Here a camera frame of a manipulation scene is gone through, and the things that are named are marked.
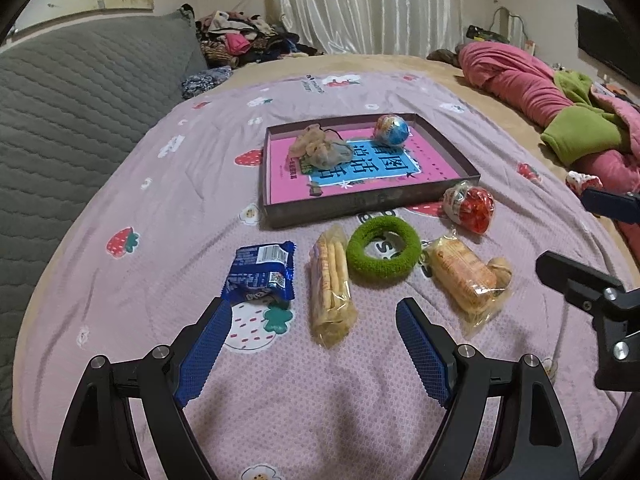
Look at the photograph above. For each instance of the dark bag with yellow print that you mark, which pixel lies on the dark bag with yellow print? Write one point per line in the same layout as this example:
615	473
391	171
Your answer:
485	35

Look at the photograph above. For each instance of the blue toy egg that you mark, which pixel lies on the blue toy egg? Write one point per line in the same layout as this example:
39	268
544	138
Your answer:
392	127

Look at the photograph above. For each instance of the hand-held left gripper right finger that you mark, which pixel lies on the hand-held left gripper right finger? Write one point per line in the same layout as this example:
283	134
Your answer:
422	355

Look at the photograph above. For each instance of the blue floral cloth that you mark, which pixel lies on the blue floral cloth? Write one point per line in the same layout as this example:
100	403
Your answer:
205	82

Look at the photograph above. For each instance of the green blanket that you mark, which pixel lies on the green blanket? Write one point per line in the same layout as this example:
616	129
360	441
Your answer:
580	130

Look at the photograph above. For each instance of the green fuzzy scrunchie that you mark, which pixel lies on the green fuzzy scrunchie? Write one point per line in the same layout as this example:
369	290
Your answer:
360	262

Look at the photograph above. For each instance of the red white chocolate egg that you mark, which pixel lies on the red white chocolate egg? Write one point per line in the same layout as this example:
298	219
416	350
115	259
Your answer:
472	207

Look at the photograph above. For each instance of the long clear cracker packet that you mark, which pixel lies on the long clear cracker packet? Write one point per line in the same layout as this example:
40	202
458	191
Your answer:
330	290

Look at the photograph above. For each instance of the pile of clothes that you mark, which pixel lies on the pile of clothes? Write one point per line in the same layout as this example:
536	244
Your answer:
240	40

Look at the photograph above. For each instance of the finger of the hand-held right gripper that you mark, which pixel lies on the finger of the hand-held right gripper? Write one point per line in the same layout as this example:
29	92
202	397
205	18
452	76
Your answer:
607	204
575	277

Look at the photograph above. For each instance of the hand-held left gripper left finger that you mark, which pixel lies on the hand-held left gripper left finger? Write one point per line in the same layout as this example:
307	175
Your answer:
205	355

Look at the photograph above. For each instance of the grey quilted headboard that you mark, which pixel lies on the grey quilted headboard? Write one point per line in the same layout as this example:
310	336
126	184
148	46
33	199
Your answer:
75	110

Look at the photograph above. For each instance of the black wall television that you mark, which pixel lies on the black wall television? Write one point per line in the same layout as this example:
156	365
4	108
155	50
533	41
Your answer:
605	40

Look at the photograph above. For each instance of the brown plush item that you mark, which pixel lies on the brown plush item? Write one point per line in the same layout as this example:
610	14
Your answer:
442	56

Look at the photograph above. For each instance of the small red white plush toy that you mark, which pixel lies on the small red white plush toy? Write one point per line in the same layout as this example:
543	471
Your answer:
580	182

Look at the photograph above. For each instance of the pink duvet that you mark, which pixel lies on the pink duvet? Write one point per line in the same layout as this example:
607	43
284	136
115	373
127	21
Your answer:
510	75

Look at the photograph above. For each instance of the shallow cardboard box pink bottom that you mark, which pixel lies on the shallow cardboard box pink bottom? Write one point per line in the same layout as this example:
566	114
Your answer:
367	205

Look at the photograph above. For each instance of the pink strawberry print blanket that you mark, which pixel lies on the pink strawberry print blanket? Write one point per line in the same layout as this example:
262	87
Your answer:
200	185

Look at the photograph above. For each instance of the orange label cracker packet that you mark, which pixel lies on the orange label cracker packet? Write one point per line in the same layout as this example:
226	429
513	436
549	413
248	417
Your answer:
465	275

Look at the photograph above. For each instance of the blue cookie packet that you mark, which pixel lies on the blue cookie packet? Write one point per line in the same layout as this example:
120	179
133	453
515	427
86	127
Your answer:
260	275

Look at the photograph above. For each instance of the white curtain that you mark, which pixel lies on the white curtain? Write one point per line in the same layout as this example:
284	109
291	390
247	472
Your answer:
370	5

